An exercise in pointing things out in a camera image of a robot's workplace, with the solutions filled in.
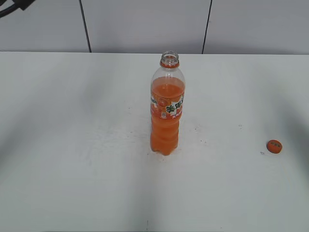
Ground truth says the orange soda plastic bottle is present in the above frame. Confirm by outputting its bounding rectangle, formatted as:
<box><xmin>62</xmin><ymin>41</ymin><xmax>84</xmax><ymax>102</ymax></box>
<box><xmin>150</xmin><ymin>51</ymin><xmax>185</xmax><ymax>156</ymax></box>

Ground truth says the orange bottle cap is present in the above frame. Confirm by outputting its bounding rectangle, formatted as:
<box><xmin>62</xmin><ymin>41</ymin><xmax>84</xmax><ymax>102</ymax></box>
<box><xmin>267</xmin><ymin>140</ymin><xmax>282</xmax><ymax>154</ymax></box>

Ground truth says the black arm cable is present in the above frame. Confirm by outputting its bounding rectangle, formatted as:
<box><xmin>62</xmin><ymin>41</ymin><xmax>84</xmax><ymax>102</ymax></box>
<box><xmin>0</xmin><ymin>0</ymin><xmax>34</xmax><ymax>18</ymax></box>

